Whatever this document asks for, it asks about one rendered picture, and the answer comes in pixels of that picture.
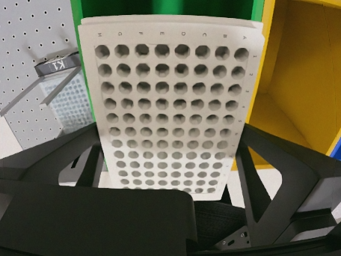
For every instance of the blue bin with label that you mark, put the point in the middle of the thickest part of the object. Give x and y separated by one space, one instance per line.
337 150

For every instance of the yellow open bin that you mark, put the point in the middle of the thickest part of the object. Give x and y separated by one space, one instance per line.
297 92

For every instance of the green bin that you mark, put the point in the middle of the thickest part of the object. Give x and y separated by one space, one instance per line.
237 9

